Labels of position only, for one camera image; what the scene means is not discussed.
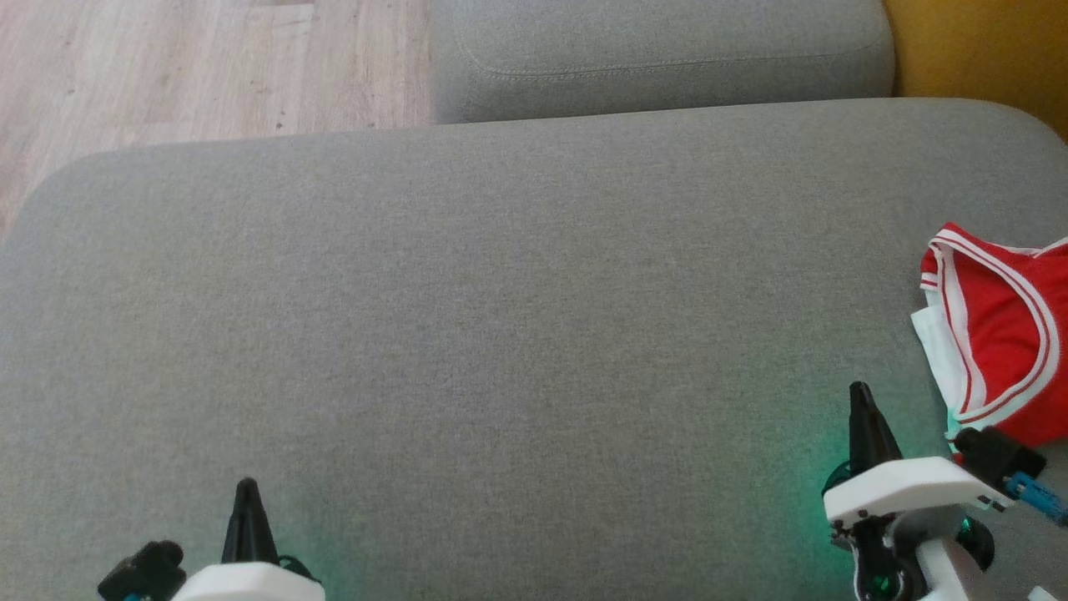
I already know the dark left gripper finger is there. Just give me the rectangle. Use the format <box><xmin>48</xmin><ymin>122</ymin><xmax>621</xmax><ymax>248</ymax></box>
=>
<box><xmin>221</xmin><ymin>477</ymin><xmax>249</xmax><ymax>564</ymax></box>
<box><xmin>249</xmin><ymin>477</ymin><xmax>280</xmax><ymax>564</ymax></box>

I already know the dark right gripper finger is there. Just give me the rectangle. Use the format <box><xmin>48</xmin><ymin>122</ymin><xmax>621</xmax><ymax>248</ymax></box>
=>
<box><xmin>849</xmin><ymin>381</ymin><xmax>873</xmax><ymax>472</ymax></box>
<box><xmin>864</xmin><ymin>381</ymin><xmax>902</xmax><ymax>468</ymax></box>

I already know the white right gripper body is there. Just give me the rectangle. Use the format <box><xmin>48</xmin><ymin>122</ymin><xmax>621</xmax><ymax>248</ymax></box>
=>
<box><xmin>823</xmin><ymin>457</ymin><xmax>1015</xmax><ymax>527</ymax></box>

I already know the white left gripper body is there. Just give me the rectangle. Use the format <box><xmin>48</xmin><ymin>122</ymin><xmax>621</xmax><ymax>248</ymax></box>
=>
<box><xmin>171</xmin><ymin>561</ymin><xmax>326</xmax><ymax>601</ymax></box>

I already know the red shirt with white sleeves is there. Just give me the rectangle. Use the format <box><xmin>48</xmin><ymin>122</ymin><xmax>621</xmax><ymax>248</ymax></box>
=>
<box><xmin>911</xmin><ymin>222</ymin><xmax>1068</xmax><ymax>452</ymax></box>

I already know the large grey sofa seat cushion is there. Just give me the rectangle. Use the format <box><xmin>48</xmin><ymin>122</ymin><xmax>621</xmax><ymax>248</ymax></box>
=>
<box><xmin>0</xmin><ymin>98</ymin><xmax>1068</xmax><ymax>601</ymax></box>

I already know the small grey sofa cushion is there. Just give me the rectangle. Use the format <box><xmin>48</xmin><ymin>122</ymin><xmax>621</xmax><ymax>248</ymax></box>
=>
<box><xmin>430</xmin><ymin>0</ymin><xmax>896</xmax><ymax>124</ymax></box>

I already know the black right cable blue plug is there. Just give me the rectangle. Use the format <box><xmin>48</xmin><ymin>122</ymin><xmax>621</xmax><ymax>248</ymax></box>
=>
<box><xmin>1004</xmin><ymin>472</ymin><xmax>1068</xmax><ymax>527</ymax></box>

